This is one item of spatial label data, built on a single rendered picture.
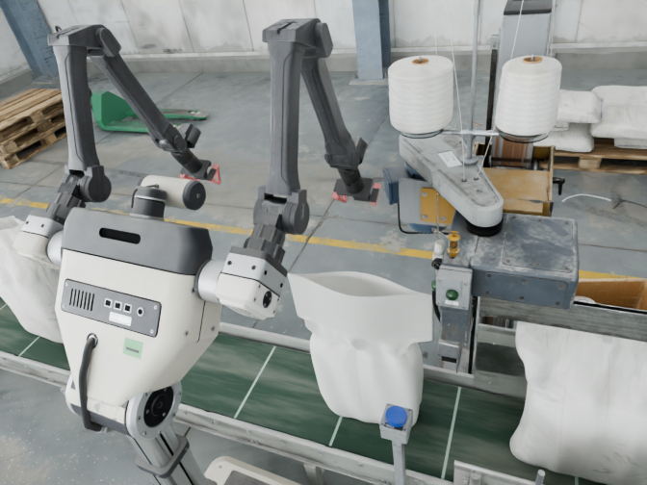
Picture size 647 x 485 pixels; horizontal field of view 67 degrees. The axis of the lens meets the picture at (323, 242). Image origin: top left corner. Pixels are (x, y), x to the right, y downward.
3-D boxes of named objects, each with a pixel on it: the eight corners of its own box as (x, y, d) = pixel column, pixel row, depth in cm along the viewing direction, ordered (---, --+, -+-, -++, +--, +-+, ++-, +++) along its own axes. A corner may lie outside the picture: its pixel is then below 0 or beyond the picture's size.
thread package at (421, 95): (383, 137, 129) (378, 72, 119) (399, 111, 141) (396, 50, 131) (447, 140, 123) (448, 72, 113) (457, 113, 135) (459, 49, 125)
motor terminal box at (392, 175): (388, 212, 159) (386, 182, 152) (383, 196, 167) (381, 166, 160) (413, 209, 159) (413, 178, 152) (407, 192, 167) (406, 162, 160)
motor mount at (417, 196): (399, 224, 159) (397, 182, 149) (403, 213, 164) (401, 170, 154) (489, 234, 149) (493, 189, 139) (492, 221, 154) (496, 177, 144)
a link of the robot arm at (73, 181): (53, 197, 126) (67, 200, 124) (70, 164, 129) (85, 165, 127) (80, 213, 134) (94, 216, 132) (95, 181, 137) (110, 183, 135)
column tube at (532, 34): (469, 413, 227) (502, 14, 123) (473, 392, 236) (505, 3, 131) (495, 419, 223) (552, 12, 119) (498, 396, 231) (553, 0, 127)
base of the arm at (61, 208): (51, 218, 118) (88, 238, 128) (65, 190, 120) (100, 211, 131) (27, 215, 121) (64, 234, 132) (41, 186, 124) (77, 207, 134)
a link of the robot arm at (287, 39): (253, 9, 94) (299, 7, 90) (287, 21, 106) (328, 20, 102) (252, 232, 106) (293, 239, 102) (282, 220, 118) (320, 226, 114)
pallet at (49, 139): (-38, 163, 559) (-44, 152, 551) (45, 119, 643) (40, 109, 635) (10, 169, 528) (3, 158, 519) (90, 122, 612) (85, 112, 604)
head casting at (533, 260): (438, 340, 130) (439, 254, 113) (453, 279, 148) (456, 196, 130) (561, 363, 120) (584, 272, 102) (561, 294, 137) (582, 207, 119)
